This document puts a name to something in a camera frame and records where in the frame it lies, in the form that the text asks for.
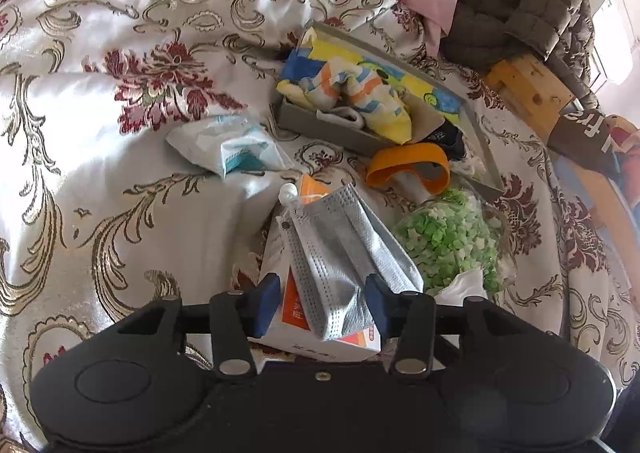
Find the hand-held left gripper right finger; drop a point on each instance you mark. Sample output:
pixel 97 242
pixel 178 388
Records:
pixel 380 308

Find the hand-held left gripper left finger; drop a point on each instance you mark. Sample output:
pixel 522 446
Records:
pixel 265 303

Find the grey face mask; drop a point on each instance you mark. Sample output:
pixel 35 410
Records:
pixel 340 243

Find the shallow grey box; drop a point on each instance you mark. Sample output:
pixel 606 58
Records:
pixel 320 130

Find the white orange carton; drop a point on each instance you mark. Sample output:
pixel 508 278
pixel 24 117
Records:
pixel 295 303

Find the white tissue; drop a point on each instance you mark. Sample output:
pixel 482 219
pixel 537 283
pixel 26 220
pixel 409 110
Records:
pixel 462 285

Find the bag of green bits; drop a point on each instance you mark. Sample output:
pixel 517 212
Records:
pixel 445 238

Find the small white ball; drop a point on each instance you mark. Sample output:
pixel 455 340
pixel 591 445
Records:
pixel 287 192

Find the orange band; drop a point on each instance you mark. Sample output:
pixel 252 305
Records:
pixel 400 155

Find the white tissue packet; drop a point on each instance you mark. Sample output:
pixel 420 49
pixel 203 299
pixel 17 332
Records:
pixel 215 143

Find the black cloth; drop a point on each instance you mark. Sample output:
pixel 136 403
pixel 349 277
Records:
pixel 445 138

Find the white grey sock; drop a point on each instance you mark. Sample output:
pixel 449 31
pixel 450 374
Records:
pixel 342 116

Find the striped colourful sock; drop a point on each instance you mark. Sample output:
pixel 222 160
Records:
pixel 370 98

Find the floral satin bedspread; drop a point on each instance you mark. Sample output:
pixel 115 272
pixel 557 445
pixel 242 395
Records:
pixel 100 133

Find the brown printed cloth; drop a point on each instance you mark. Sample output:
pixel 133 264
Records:
pixel 585 133

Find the olive quilted jacket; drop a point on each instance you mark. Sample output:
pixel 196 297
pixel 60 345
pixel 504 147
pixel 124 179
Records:
pixel 525 8

